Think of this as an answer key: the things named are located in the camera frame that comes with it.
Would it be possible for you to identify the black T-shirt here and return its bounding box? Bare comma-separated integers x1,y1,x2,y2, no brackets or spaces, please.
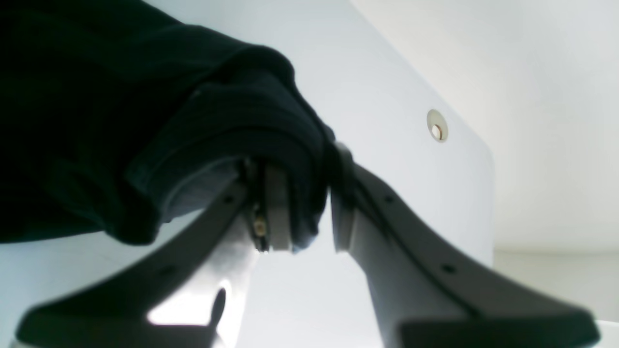
1,0,334,251

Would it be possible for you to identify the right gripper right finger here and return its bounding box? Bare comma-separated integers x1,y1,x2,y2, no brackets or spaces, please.
330,143,601,348

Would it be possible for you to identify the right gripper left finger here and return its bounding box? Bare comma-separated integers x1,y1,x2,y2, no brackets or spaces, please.
14,160,292,348

